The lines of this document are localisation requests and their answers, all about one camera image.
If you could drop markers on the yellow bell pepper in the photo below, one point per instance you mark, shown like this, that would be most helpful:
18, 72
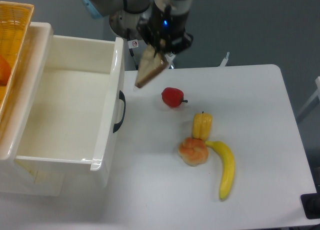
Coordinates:
202, 123

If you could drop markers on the orange bread roll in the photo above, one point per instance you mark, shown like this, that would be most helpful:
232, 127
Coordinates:
193, 151

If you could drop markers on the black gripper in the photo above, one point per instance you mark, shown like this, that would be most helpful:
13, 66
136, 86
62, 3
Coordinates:
165, 32

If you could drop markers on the black device at table edge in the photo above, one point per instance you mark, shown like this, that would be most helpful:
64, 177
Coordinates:
311, 205

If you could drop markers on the open white upper drawer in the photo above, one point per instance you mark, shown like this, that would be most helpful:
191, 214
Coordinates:
69, 129

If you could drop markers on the red bell pepper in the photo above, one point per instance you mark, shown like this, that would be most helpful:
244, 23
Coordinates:
173, 97

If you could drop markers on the yellow banana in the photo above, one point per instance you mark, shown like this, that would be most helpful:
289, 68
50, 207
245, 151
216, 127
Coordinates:
228, 167

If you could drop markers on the yellow wicker basket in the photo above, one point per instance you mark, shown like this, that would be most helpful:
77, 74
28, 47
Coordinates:
15, 19

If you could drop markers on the orange fruit in basket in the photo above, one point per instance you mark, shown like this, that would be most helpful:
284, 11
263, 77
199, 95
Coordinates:
5, 71

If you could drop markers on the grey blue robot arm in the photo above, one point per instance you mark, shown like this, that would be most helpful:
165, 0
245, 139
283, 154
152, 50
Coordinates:
104, 8

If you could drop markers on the white table bracket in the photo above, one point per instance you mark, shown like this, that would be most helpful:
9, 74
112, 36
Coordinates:
225, 60

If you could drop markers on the white drawer cabinet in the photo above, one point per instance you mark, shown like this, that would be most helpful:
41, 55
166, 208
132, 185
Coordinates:
17, 175

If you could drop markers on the white frame at right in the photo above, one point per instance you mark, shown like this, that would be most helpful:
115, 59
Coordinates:
310, 104

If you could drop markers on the toast slice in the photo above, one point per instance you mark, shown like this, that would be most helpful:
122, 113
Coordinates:
151, 64

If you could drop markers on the black drawer handle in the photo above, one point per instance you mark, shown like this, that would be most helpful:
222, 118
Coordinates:
121, 112

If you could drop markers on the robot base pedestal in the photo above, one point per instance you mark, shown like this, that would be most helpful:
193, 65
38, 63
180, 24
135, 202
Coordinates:
132, 42

